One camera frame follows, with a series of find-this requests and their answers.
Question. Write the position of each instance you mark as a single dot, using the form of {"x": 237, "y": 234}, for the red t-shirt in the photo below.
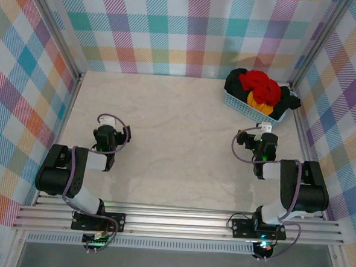
{"x": 259, "y": 84}

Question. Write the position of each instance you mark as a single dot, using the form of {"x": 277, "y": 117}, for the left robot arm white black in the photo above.
{"x": 54, "y": 177}

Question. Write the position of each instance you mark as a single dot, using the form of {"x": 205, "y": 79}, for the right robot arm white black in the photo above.
{"x": 310, "y": 196}

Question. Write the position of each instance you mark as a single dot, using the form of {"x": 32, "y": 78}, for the light blue plastic basket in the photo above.
{"x": 246, "y": 109}

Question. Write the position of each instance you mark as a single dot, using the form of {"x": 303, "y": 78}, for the black t-shirt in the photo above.
{"x": 285, "y": 103}
{"x": 233, "y": 85}

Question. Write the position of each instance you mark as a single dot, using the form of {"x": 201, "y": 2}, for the orange t-shirt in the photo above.
{"x": 251, "y": 100}

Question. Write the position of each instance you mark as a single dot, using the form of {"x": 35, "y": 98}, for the left wrist white bracket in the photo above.
{"x": 107, "y": 121}

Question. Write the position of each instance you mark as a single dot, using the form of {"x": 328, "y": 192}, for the wrist white bracket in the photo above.
{"x": 264, "y": 126}
{"x": 107, "y": 121}

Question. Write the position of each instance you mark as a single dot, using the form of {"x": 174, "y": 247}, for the right wrist white bracket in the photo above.
{"x": 264, "y": 126}

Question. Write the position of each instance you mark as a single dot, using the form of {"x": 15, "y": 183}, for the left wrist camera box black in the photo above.
{"x": 126, "y": 134}

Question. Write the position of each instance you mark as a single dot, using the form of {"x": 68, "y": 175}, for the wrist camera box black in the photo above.
{"x": 242, "y": 139}
{"x": 126, "y": 134}

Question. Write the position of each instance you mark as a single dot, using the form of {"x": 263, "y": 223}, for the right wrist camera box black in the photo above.
{"x": 242, "y": 139}

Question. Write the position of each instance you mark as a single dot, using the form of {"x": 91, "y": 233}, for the aluminium side rail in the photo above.
{"x": 305, "y": 132}
{"x": 67, "y": 114}

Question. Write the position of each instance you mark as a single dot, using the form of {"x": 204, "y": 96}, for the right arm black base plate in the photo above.
{"x": 241, "y": 228}

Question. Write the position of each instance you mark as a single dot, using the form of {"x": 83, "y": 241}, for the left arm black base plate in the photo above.
{"x": 116, "y": 222}

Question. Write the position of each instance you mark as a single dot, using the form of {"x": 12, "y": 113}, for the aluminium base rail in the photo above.
{"x": 175, "y": 224}

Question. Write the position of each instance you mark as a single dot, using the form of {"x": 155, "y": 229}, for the aluminium frame post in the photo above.
{"x": 56, "y": 26}
{"x": 316, "y": 42}

